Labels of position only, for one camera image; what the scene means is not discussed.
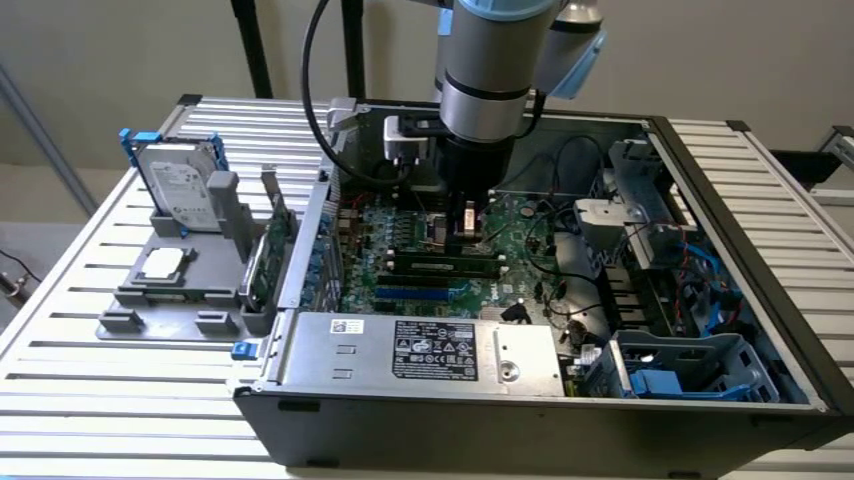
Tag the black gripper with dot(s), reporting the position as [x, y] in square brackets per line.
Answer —
[475, 162]

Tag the blue expansion slot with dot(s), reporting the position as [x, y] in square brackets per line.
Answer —
[412, 292]

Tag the blue plastic clip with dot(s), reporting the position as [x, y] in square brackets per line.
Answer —
[244, 349]

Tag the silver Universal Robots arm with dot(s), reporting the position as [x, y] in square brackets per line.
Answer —
[481, 60]

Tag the silver hard disk drive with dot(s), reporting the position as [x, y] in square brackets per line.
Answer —
[182, 192]

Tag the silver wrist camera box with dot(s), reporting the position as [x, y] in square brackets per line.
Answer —
[406, 141]

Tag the green Dell motherboard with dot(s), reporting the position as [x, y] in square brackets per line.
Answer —
[427, 270]

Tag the green graphics card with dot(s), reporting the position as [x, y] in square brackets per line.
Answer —
[268, 250]

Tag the blue disk carrier frame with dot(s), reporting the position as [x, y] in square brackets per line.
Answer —
[175, 145]

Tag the black installed RAM stick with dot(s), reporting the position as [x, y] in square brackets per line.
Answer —
[441, 265]

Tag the grey metal drive cage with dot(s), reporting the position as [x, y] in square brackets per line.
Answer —
[634, 195]

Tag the silver power supply unit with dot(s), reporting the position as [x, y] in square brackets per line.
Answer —
[414, 352]

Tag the grey disk bay blue latch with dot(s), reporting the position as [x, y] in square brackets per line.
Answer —
[687, 365]

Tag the black tripod pole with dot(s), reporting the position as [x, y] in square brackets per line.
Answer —
[352, 50]
[252, 47]

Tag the silver CPU chip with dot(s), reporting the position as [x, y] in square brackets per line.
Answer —
[160, 263]

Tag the grey parts rack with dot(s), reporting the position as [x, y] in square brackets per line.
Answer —
[194, 280]

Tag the black open PC case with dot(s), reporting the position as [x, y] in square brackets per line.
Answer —
[534, 310]

